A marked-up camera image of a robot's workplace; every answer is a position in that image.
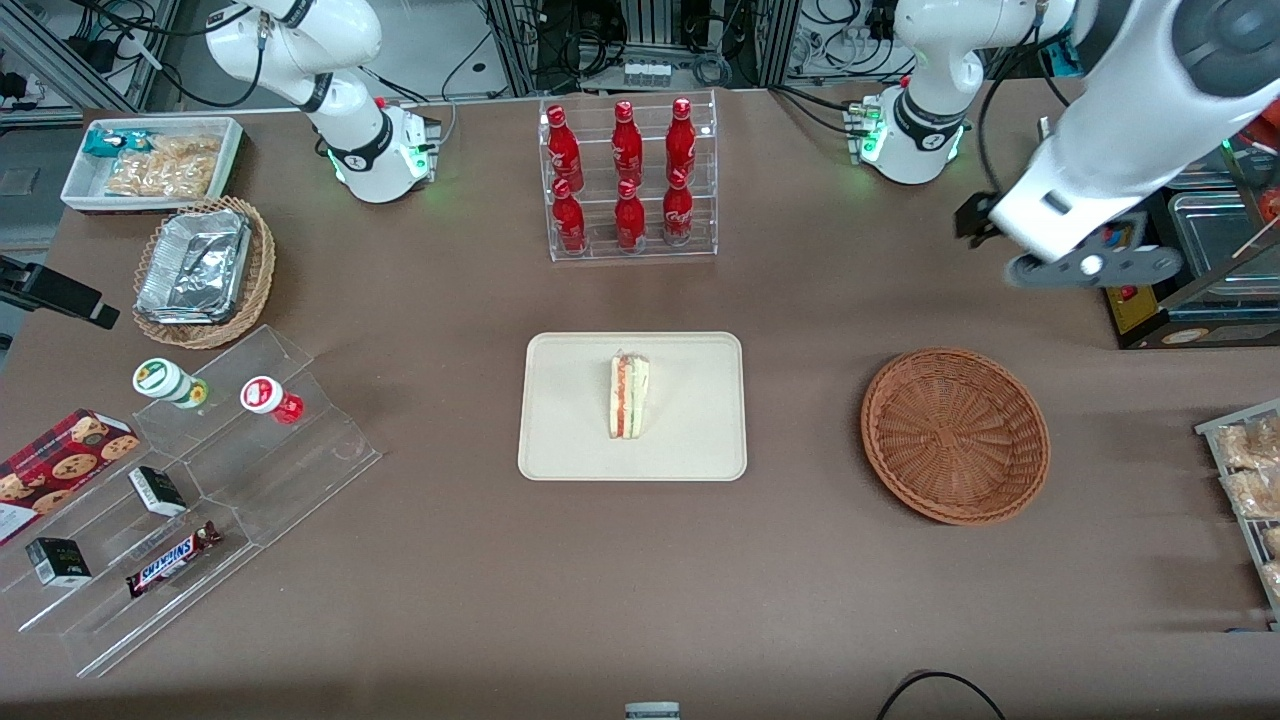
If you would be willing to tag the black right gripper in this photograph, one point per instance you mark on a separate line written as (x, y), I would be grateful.
(52, 290)

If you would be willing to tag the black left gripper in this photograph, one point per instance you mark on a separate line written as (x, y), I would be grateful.
(975, 217)

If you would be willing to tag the triangular sandwich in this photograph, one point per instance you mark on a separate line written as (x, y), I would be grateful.
(629, 395)

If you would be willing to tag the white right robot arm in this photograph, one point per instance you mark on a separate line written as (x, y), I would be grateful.
(330, 45)

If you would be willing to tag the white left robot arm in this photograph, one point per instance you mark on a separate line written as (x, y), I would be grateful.
(1130, 120)

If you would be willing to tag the aluminium foil tray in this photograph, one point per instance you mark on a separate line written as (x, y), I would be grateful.
(192, 268)

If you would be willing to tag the light wicker basket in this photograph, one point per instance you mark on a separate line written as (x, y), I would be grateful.
(258, 275)

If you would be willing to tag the brown round wicker basket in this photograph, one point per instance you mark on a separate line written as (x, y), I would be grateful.
(955, 435)

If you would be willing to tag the beige plastic tray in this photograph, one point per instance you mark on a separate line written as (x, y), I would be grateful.
(570, 420)

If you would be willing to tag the green-lidded white drink bottle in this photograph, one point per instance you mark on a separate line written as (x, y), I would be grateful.
(165, 381)

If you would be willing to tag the white rectangular snack bin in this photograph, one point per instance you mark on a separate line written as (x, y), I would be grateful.
(85, 185)

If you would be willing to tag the red cookie box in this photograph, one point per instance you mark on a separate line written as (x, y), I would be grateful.
(60, 465)

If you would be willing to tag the clear bag of crackers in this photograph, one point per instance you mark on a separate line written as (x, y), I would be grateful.
(165, 168)

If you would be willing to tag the teal snack packet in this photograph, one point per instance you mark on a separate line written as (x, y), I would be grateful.
(105, 142)

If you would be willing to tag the red-lidded small drink bottle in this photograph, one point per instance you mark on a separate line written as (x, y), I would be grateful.
(265, 396)

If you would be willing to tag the small black carton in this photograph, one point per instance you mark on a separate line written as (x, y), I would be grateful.
(58, 562)
(157, 491)

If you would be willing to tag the clear acrylic stepped stand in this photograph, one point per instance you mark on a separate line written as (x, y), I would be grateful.
(280, 480)

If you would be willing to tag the Snickers chocolate bar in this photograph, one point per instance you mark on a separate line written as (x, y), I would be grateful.
(170, 560)

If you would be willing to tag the yellow and black appliance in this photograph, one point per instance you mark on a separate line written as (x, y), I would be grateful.
(1210, 315)

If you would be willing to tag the red cola bottle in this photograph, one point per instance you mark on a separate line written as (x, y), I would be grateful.
(630, 220)
(677, 215)
(563, 145)
(627, 140)
(681, 138)
(569, 222)

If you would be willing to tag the clear acrylic bottle rack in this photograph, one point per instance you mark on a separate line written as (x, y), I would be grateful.
(650, 250)

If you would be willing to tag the clear packet of pastry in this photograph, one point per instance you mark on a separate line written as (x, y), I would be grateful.
(1273, 578)
(1250, 445)
(1273, 540)
(1255, 492)

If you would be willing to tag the small grey device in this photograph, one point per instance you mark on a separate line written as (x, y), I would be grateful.
(652, 711)

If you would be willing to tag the aluminium frame rack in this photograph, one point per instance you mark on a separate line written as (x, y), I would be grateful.
(770, 40)

